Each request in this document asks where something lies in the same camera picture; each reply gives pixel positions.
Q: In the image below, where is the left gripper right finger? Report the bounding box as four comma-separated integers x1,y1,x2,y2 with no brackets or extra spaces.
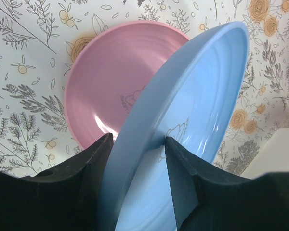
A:
165,137,289,231

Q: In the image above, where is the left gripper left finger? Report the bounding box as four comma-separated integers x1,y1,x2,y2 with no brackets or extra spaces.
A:
0,133,114,231

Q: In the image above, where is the blue plate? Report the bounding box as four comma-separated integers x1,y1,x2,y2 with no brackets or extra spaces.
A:
96,22,249,231

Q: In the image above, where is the white plastic bin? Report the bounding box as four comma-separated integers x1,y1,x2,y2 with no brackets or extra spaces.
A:
241,128,289,179

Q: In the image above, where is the pink plate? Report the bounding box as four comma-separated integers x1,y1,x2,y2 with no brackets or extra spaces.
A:
64,21,189,149

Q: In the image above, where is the floral table mat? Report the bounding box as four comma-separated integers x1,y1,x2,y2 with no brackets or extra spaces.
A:
0,0,289,177

